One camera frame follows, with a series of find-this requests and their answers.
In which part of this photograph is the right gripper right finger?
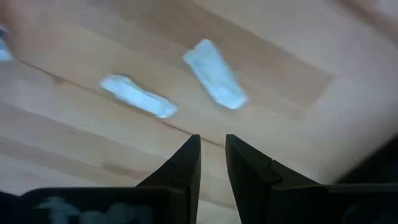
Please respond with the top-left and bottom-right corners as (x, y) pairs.
(226, 134), (282, 224)

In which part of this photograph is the green white bandage strip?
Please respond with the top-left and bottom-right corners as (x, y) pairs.
(98, 73), (180, 119)
(182, 38), (251, 111)

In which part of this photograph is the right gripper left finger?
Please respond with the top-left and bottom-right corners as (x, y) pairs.
(136, 134), (202, 224)

